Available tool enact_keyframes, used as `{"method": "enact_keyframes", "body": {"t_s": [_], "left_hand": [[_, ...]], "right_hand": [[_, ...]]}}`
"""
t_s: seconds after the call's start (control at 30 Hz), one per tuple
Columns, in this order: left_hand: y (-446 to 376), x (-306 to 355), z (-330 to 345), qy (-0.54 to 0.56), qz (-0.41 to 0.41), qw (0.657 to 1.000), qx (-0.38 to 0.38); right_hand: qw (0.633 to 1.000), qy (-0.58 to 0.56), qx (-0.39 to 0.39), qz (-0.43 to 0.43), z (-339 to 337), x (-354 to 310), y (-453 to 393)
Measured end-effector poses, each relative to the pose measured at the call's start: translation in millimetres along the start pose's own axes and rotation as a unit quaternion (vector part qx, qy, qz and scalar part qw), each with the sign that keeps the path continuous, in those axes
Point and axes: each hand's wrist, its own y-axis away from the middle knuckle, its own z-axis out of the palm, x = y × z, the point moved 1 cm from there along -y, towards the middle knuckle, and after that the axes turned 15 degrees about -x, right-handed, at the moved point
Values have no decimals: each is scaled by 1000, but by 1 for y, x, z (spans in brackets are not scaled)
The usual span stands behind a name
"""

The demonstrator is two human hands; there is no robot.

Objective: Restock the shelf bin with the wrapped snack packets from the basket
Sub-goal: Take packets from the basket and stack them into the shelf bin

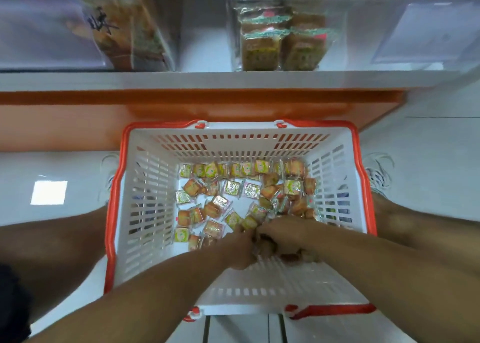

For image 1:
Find person's left hand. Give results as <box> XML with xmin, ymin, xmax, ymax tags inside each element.
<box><xmin>217</xmin><ymin>230</ymin><xmax>260</xmax><ymax>271</ymax></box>

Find person's right hand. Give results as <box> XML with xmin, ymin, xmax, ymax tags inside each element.
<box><xmin>256</xmin><ymin>215</ymin><xmax>312</xmax><ymax>256</ymax></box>

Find pile of small snack packets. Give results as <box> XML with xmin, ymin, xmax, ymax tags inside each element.
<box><xmin>172</xmin><ymin>157</ymin><xmax>320</xmax><ymax>263</ymax></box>

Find white basket with red rim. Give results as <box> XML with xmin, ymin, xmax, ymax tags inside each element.
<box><xmin>103</xmin><ymin>119</ymin><xmax>378</xmax><ymax>322</ymax></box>

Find white metal shelf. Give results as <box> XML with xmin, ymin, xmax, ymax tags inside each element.
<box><xmin>0</xmin><ymin>0</ymin><xmax>480</xmax><ymax>94</ymax></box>

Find row of small snack packets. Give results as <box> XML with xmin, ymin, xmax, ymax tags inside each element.
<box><xmin>225</xmin><ymin>0</ymin><xmax>350</xmax><ymax>72</ymax></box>

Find person's right forearm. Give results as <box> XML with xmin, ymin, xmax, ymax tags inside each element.
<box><xmin>296</xmin><ymin>222</ymin><xmax>480</xmax><ymax>343</ymax></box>

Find person's left forearm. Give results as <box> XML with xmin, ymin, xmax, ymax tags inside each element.
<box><xmin>26</xmin><ymin>245</ymin><xmax>237</xmax><ymax>343</ymax></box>

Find person's right shoe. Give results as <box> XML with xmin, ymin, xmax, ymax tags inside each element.
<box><xmin>362</xmin><ymin>153</ymin><xmax>395</xmax><ymax>199</ymax></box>

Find person's shoe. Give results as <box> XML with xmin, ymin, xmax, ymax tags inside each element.
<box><xmin>362</xmin><ymin>153</ymin><xmax>395</xmax><ymax>199</ymax></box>
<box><xmin>96</xmin><ymin>153</ymin><xmax>121</xmax><ymax>205</ymax></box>

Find person's right leg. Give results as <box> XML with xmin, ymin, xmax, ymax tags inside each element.
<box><xmin>371</xmin><ymin>192</ymin><xmax>480</xmax><ymax>276</ymax></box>

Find person's leg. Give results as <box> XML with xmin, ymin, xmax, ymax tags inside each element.
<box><xmin>371</xmin><ymin>192</ymin><xmax>480</xmax><ymax>276</ymax></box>
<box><xmin>0</xmin><ymin>205</ymin><xmax>110</xmax><ymax>321</ymax></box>

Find person's left shoe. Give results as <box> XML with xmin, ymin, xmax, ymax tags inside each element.
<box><xmin>96</xmin><ymin>153</ymin><xmax>121</xmax><ymax>205</ymax></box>

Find person's left leg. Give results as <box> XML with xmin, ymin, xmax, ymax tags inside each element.
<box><xmin>0</xmin><ymin>205</ymin><xmax>110</xmax><ymax>321</ymax></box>

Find orange shelf base panel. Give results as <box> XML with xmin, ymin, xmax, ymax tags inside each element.
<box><xmin>0</xmin><ymin>90</ymin><xmax>406</xmax><ymax>154</ymax></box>

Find person's black shorts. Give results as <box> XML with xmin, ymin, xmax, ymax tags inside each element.
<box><xmin>0</xmin><ymin>262</ymin><xmax>33</xmax><ymax>343</ymax></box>

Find clear plastic shelf front guard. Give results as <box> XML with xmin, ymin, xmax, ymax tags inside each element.
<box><xmin>0</xmin><ymin>0</ymin><xmax>177</xmax><ymax>72</ymax></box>

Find group of orange snack bags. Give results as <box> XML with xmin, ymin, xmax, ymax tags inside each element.
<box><xmin>0</xmin><ymin>0</ymin><xmax>177</xmax><ymax>72</ymax></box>

